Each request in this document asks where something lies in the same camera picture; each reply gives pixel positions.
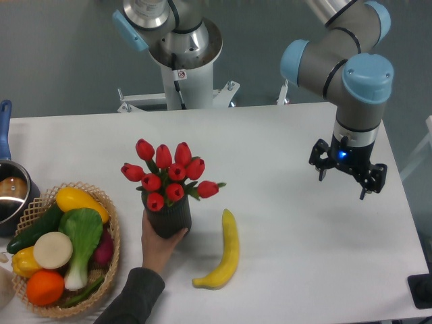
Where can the yellow banana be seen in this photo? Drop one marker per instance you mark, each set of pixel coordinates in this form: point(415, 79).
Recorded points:
point(228, 264)

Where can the green bean pod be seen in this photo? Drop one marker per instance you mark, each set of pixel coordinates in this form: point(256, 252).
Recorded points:
point(85, 294)

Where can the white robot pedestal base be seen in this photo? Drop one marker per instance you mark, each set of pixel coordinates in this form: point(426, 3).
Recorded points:
point(186, 64)

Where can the red tulip bouquet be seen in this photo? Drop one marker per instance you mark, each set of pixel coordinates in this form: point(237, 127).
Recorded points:
point(170, 176)

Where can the yellow squash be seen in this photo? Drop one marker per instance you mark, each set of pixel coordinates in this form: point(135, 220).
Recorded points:
point(69, 198)

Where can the blue handled saucepan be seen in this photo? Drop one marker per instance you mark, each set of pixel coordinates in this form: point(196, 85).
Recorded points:
point(17, 188)

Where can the black device at table edge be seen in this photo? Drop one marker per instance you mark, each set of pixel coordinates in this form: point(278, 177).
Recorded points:
point(420, 289)

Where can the purple sweet potato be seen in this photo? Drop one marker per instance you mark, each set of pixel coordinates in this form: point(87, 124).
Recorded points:
point(104, 251)

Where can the yellow bell pepper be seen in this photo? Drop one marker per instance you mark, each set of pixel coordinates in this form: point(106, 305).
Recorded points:
point(24, 264)

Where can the dark grey ribbed vase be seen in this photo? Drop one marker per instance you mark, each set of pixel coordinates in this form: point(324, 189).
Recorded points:
point(170, 220)

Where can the green cucumber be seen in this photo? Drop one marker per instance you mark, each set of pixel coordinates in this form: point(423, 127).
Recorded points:
point(48, 222)

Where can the orange fruit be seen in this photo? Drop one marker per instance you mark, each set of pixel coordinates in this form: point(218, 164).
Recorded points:
point(44, 287)

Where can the person's bare hand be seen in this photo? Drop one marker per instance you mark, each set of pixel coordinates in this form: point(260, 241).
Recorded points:
point(156, 251)

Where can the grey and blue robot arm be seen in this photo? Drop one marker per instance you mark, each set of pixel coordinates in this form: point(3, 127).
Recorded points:
point(340, 68)

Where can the green bok choy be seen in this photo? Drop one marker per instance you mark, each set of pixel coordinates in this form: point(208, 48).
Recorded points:
point(84, 228)

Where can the dark grey sleeved forearm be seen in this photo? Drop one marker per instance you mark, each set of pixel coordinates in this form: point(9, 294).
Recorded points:
point(136, 300)

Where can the white frame at right edge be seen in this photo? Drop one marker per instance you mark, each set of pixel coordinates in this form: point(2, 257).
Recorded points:
point(419, 154)

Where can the woven wicker basket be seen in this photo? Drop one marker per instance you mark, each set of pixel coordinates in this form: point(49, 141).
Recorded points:
point(35, 210)

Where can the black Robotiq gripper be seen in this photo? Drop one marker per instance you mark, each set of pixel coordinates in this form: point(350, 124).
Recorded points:
point(352, 160)

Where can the white round radish slice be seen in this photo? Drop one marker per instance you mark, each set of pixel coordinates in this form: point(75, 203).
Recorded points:
point(53, 250)

